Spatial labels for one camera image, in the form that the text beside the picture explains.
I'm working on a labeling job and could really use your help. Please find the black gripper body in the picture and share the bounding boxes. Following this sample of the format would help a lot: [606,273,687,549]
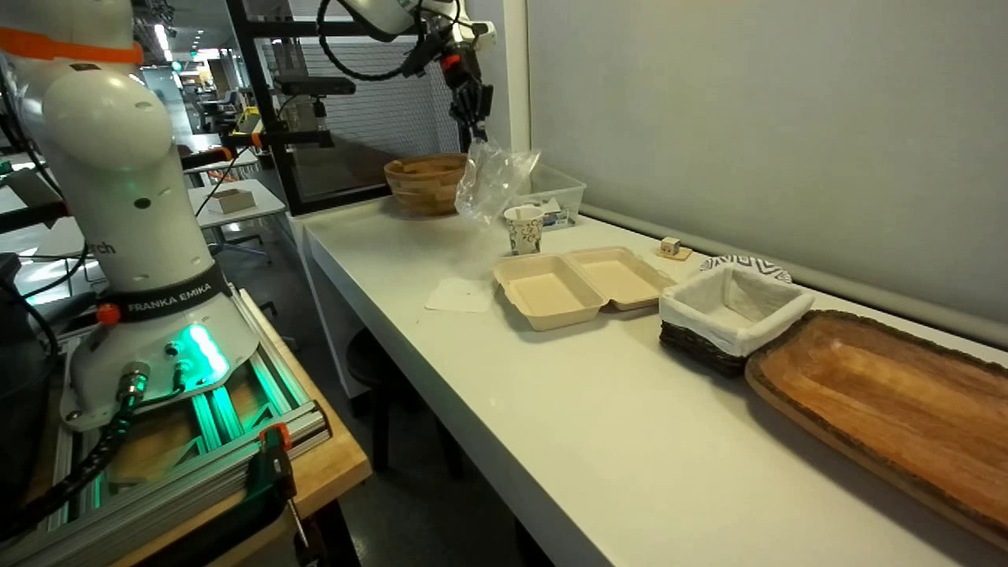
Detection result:
[446,53,497,130]

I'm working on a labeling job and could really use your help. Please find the clear plastic bag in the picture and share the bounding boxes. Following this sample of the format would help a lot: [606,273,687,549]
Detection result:
[451,138,543,231]

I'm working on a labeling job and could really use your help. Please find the black storage bin white liner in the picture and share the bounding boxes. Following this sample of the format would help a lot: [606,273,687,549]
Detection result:
[654,261,817,382]

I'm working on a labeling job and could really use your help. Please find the woven wicker basket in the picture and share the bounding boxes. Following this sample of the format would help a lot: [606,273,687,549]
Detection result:
[380,150,471,219]

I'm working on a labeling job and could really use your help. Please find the clear plastic tub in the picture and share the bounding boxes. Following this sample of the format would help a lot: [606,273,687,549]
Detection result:
[513,161,588,232]

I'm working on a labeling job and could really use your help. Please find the blue patterned paper cup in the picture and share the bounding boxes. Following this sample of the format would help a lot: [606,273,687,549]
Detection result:
[499,201,551,258]

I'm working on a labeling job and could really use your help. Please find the beige clamshell takeout container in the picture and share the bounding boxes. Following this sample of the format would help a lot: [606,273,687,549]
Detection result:
[488,244,676,335]

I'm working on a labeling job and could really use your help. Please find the small crumpled beige scrap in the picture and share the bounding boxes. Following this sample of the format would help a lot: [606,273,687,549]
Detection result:
[654,237,696,266]

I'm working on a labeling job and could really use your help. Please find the white background table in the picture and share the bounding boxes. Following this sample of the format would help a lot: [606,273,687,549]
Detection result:
[185,175,292,252]

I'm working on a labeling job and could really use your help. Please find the blue patterned paper bowl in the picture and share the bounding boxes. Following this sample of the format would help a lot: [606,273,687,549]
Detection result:
[698,249,798,286]

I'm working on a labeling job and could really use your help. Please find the wooden robot stand top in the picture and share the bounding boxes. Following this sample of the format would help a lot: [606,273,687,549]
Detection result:
[107,302,379,567]

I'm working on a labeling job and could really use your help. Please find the green orange clamp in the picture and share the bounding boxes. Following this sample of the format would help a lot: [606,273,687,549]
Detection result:
[238,418,319,561]

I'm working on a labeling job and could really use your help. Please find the brown wooden tray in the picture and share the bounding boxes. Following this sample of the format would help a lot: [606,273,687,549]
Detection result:
[739,310,1008,555]

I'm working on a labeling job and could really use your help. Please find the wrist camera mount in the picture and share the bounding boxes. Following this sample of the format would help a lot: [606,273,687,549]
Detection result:
[417,7,497,64]

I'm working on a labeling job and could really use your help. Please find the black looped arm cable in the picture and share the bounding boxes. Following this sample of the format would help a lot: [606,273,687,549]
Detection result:
[313,0,433,86]

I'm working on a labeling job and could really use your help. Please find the black metal frame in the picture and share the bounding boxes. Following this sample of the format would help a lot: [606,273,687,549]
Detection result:
[224,0,426,219]

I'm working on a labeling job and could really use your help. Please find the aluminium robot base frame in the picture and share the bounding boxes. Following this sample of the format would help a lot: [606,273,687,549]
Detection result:
[0,285,332,567]

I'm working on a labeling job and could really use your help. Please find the thick black base cable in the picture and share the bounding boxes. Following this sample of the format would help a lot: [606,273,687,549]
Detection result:
[0,358,157,543]

